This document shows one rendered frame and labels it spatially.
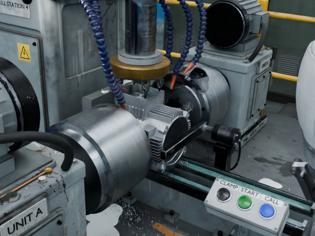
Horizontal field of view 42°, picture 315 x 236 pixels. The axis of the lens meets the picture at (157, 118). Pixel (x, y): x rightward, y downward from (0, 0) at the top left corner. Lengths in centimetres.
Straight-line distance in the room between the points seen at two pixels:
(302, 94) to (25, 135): 44
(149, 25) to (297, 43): 319
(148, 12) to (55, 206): 59
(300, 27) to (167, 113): 314
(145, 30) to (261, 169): 72
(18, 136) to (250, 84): 110
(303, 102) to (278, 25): 381
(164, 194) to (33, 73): 54
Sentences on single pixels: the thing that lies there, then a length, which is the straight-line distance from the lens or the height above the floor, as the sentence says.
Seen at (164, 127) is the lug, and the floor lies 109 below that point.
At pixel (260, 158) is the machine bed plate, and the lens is 166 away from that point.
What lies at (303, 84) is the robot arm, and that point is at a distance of 47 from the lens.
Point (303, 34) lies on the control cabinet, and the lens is 424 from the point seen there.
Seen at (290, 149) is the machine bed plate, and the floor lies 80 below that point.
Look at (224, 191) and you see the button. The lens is 93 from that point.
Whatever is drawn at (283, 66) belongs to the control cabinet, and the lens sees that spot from 434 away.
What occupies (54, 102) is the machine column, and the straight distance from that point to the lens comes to 127.
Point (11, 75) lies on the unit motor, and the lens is 78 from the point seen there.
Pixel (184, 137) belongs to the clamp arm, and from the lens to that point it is 124.
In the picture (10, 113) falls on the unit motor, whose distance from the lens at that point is 77.
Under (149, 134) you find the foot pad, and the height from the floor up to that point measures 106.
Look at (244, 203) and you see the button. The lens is 92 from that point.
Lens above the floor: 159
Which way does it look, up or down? 24 degrees down
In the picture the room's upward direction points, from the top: 2 degrees clockwise
